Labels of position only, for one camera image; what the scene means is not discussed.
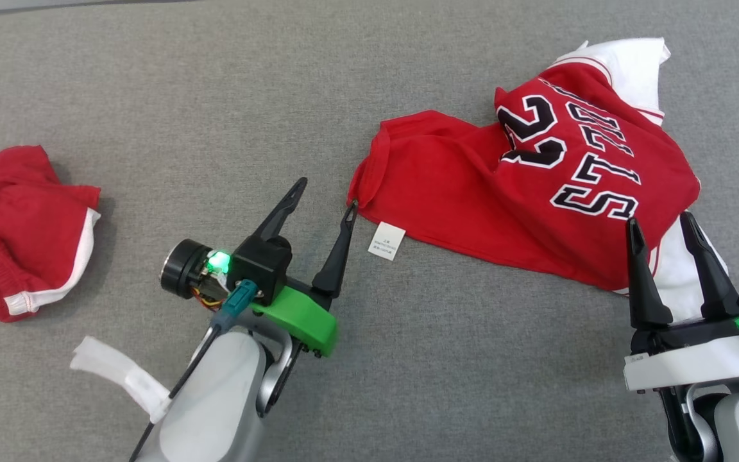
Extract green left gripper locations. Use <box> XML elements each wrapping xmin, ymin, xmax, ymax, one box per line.
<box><xmin>160</xmin><ymin>178</ymin><xmax>359</xmax><ymax>358</ymax></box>

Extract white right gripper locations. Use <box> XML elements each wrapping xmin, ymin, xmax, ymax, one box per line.
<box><xmin>623</xmin><ymin>212</ymin><xmax>739</xmax><ymax>393</ymax></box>

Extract red white basketball jersey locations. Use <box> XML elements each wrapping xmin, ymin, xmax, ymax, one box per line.
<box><xmin>347</xmin><ymin>37</ymin><xmax>729</xmax><ymax>321</ymax></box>

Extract red shorts with white trim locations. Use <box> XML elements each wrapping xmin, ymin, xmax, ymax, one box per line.
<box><xmin>0</xmin><ymin>146</ymin><xmax>102</xmax><ymax>323</ymax></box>

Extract black cable with teal plug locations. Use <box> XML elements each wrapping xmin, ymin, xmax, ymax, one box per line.
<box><xmin>129</xmin><ymin>279</ymin><xmax>260</xmax><ymax>462</ymax></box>

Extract white strap on left arm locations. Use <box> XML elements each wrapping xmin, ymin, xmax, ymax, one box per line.
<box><xmin>70</xmin><ymin>336</ymin><xmax>171</xmax><ymax>424</ymax></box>

